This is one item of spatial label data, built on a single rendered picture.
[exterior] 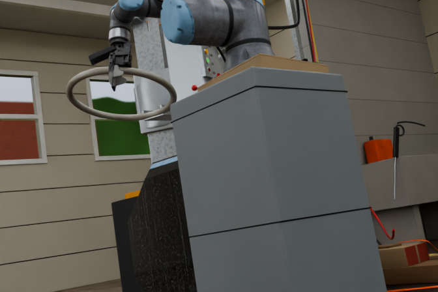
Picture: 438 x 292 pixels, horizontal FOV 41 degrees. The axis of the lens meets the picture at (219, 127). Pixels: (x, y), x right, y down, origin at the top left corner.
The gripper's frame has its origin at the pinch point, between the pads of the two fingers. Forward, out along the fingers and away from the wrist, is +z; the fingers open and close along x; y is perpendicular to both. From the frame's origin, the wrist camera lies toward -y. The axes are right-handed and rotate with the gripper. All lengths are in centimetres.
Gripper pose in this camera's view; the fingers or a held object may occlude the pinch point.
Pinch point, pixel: (111, 85)
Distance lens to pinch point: 241.6
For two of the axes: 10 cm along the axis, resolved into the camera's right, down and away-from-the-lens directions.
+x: 0.3, 4.0, 9.2
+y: 10.0, -0.3, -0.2
